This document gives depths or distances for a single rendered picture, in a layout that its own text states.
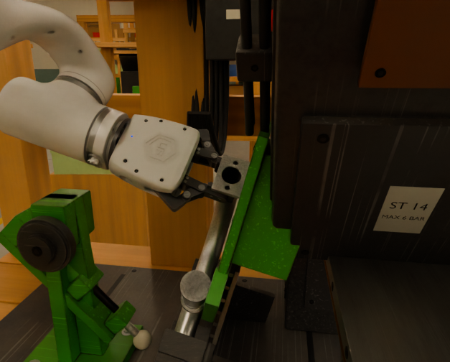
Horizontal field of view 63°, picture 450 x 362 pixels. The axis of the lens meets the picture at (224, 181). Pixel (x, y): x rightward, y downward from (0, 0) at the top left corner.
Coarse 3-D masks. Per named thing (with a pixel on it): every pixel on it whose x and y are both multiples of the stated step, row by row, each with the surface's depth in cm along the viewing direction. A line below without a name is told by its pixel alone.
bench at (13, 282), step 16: (96, 256) 93; (112, 256) 93; (128, 256) 93; (144, 256) 93; (0, 272) 86; (16, 272) 86; (240, 272) 86; (256, 272) 86; (0, 288) 80; (16, 288) 80; (32, 288) 80; (0, 304) 74; (16, 304) 75; (0, 320) 69
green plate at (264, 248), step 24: (264, 144) 38; (264, 168) 40; (240, 192) 40; (264, 192) 41; (240, 216) 40; (264, 216) 41; (240, 240) 43; (264, 240) 42; (288, 240) 42; (240, 264) 44; (264, 264) 43; (288, 264) 43
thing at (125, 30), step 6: (126, 24) 682; (132, 24) 722; (126, 30) 681; (132, 30) 681; (126, 36) 688; (132, 36) 728; (132, 48) 735; (234, 66) 702; (234, 72) 705; (234, 78) 701; (234, 90) 719; (240, 90) 719
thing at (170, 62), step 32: (160, 0) 70; (160, 32) 72; (192, 32) 71; (0, 64) 80; (32, 64) 87; (160, 64) 74; (192, 64) 73; (160, 96) 76; (0, 160) 87; (32, 160) 89; (0, 192) 89; (32, 192) 89; (160, 224) 85; (192, 224) 84; (160, 256) 88; (192, 256) 86
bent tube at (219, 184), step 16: (224, 160) 50; (240, 160) 50; (224, 176) 52; (240, 176) 50; (224, 192) 48; (224, 208) 55; (224, 224) 57; (208, 240) 58; (224, 240) 59; (208, 256) 57; (208, 272) 56; (192, 320) 52; (192, 336) 51
